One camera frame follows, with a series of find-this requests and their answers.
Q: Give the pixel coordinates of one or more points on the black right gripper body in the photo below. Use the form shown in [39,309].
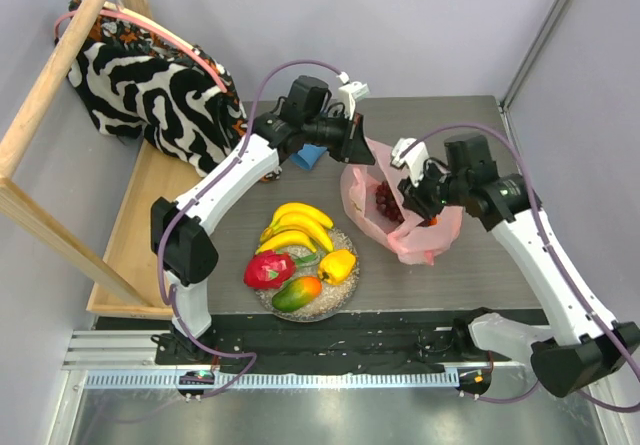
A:
[417,195]

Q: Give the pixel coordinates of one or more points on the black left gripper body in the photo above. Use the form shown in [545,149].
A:
[337,134]

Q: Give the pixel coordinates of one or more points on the pink plastic bag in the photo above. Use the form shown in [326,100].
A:
[413,241]

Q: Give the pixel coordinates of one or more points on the yellow fake banana bunch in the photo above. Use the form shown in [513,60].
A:
[300,217]

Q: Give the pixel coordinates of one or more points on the single yellow fake banana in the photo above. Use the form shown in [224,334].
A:
[287,239]

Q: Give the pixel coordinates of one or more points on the yellow fake bell pepper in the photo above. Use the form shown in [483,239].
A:
[336,266]

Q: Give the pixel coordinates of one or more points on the red fake dragon fruit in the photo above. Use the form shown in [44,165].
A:
[270,270]

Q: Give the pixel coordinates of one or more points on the green orange fake mango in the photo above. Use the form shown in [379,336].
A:
[297,293]

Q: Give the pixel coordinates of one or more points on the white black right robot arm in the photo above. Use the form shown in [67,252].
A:
[584,341]

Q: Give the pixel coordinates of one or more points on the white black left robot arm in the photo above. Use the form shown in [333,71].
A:
[181,229]

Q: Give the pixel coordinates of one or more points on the fake red grapes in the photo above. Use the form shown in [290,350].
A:
[386,204]

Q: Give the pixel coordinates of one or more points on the blue bucket hat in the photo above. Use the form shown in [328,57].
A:
[308,156]

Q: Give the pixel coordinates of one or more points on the pink hanger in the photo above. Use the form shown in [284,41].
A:
[128,55]

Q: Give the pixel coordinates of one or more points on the speckled round plate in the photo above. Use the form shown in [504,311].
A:
[331,299]

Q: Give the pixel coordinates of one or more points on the black white orange patterned cloth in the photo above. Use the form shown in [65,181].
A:
[199,134]

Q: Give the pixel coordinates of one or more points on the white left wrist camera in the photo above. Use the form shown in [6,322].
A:
[349,93]

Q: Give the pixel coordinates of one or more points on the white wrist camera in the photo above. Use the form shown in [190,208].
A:
[411,154]
[349,93]

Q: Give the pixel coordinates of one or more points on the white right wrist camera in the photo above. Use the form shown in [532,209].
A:
[411,154]

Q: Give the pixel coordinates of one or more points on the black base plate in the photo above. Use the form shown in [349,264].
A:
[377,343]

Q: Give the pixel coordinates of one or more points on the aluminium corner post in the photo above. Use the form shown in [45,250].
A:
[550,24]

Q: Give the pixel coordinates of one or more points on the wooden rack frame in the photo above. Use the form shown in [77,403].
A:
[97,187]

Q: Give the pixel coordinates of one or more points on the aluminium rail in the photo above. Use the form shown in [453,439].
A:
[126,360]

